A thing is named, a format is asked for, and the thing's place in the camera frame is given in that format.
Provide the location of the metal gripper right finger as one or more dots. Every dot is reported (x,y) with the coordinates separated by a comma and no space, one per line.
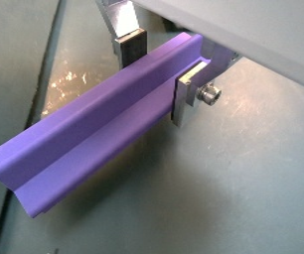
(194,85)

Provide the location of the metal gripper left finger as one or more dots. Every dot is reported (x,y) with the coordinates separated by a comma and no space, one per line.
(128,36)

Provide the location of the purple star-profile bar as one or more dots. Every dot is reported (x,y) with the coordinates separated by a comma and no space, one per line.
(49,159)

